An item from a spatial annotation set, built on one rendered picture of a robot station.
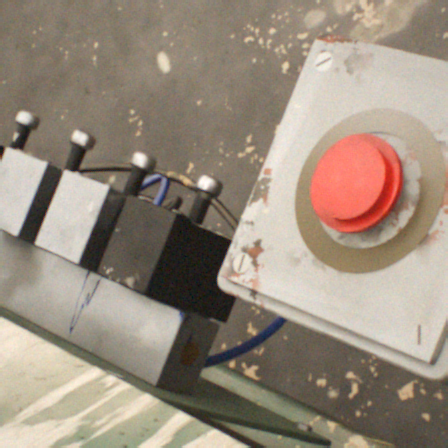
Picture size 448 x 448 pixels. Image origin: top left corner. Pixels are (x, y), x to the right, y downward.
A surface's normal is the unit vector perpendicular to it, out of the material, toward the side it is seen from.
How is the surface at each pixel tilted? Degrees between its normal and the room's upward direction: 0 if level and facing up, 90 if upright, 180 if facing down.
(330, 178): 0
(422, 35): 0
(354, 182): 0
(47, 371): 51
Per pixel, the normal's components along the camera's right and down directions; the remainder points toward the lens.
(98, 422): -0.07, -0.88
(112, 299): -0.58, -0.26
